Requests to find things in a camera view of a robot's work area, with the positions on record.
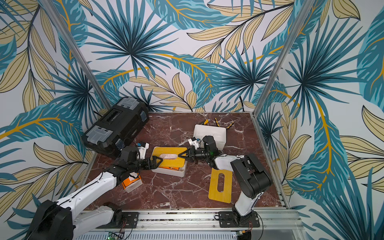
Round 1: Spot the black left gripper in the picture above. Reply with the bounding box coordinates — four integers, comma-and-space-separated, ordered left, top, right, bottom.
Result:
129, 155, 164, 173

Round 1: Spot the white plastic tissue box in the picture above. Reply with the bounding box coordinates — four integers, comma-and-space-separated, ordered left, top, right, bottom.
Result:
152, 162, 187, 177

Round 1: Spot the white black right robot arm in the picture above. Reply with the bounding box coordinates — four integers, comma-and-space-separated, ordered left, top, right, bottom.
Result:
178, 136, 273, 228

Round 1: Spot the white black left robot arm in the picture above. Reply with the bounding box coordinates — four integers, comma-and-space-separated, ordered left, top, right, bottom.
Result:
26, 146, 163, 240

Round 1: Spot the black plastic toolbox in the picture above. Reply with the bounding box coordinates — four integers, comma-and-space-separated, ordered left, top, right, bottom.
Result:
82, 97, 149, 159

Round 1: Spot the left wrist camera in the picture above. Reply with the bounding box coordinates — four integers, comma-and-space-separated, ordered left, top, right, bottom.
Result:
136, 142, 150, 160

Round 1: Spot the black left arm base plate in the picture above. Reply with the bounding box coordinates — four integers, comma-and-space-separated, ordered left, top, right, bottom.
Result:
110, 212, 139, 229

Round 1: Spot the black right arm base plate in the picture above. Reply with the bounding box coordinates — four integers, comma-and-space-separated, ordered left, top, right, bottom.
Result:
215, 211, 260, 229

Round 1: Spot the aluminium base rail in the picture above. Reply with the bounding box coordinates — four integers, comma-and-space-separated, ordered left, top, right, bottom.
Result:
74, 208, 304, 233

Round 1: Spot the left aluminium corner post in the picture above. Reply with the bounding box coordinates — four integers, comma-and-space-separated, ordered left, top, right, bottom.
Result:
41, 0, 111, 110

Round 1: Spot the aluminium corner post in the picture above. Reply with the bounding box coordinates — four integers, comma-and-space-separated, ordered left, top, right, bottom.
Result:
253, 0, 315, 118
41, 0, 111, 110

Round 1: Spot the right aluminium corner post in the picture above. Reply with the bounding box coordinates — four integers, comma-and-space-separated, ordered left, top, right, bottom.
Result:
253, 0, 315, 118

